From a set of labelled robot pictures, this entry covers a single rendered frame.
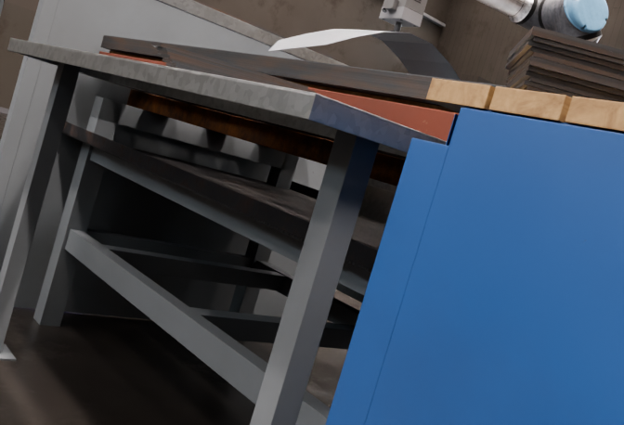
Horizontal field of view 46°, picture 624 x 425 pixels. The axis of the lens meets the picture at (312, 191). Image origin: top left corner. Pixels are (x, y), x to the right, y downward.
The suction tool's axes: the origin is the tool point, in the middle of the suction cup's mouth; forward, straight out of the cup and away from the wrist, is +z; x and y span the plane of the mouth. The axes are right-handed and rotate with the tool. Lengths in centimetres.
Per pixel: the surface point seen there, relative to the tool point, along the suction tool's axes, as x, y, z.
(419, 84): -37, 55, 17
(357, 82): -38, 40, 18
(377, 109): -37, 47, 22
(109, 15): -43, -79, 9
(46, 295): -43, -66, 92
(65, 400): -50, -15, 100
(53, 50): -73, -14, 26
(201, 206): -38, 0, 49
